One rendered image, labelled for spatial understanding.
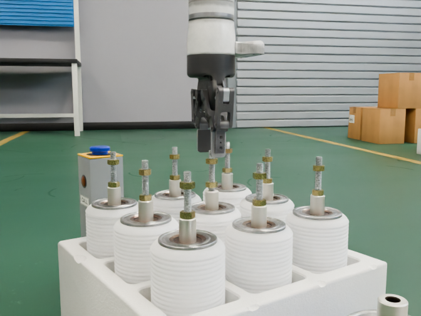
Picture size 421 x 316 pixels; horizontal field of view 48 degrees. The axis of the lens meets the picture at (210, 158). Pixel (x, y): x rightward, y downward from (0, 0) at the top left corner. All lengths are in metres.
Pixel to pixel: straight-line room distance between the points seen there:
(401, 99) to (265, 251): 3.73
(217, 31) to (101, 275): 0.39
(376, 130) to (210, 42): 3.61
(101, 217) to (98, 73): 4.89
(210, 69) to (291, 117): 5.25
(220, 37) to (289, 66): 5.22
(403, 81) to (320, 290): 3.71
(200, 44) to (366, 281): 0.43
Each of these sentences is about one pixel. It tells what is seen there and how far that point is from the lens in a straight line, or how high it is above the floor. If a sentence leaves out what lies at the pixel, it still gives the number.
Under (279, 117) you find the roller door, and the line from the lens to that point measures 5.89.
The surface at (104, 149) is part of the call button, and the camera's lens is 0.95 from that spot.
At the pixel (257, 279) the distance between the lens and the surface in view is 0.65.
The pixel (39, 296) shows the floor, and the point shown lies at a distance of 1.12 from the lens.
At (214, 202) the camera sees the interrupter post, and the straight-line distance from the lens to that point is 0.75.
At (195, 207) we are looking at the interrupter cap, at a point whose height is 0.25.
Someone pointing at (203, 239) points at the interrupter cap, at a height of 0.25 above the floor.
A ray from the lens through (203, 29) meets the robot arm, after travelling 0.71.
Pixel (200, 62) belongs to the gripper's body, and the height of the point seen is 0.48.
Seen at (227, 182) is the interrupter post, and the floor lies 0.27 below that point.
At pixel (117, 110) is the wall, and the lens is 5.62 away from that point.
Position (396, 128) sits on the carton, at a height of 0.13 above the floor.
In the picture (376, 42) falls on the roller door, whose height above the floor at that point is 1.06.
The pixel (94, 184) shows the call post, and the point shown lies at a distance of 0.94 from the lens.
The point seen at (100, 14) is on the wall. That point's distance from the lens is 5.68.
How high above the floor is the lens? 0.44
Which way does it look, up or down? 8 degrees down
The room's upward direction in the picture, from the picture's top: straight up
